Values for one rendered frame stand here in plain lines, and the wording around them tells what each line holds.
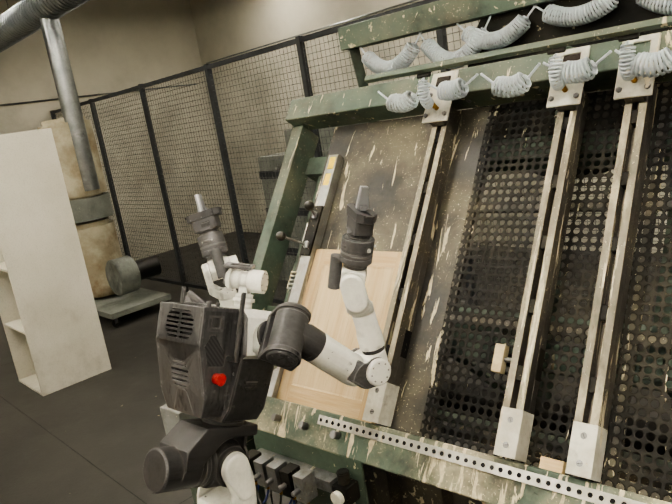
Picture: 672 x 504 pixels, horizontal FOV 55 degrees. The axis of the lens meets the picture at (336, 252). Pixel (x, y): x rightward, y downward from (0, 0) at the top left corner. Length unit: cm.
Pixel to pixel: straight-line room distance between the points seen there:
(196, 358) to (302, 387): 67
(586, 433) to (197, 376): 96
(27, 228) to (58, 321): 78
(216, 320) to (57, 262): 398
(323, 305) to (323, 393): 32
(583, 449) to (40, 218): 461
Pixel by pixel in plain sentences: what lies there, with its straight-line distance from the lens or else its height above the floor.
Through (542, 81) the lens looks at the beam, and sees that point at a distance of 211.
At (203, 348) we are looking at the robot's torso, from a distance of 167.
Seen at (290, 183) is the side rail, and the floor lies 158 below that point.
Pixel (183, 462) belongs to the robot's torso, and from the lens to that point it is 177.
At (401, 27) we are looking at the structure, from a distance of 287.
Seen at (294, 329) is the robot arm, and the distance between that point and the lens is 164.
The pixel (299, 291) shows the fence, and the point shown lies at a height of 122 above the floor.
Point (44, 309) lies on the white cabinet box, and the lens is 561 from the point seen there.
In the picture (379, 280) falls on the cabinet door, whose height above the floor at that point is 127.
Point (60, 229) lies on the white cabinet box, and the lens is 560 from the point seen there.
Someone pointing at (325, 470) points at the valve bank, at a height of 74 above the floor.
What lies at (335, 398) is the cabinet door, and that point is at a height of 93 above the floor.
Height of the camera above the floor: 185
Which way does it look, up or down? 13 degrees down
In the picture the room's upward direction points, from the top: 9 degrees counter-clockwise
